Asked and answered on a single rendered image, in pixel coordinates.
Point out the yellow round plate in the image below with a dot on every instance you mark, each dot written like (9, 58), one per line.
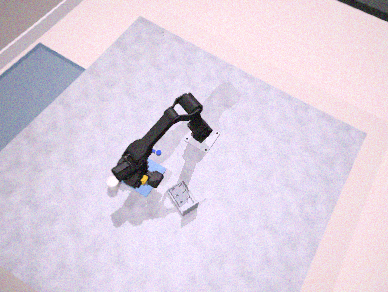
(144, 179)

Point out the light blue flat mat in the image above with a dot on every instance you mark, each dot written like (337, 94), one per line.
(153, 166)

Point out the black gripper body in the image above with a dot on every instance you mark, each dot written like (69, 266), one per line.
(154, 177)

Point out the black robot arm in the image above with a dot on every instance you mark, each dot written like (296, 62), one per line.
(141, 149)

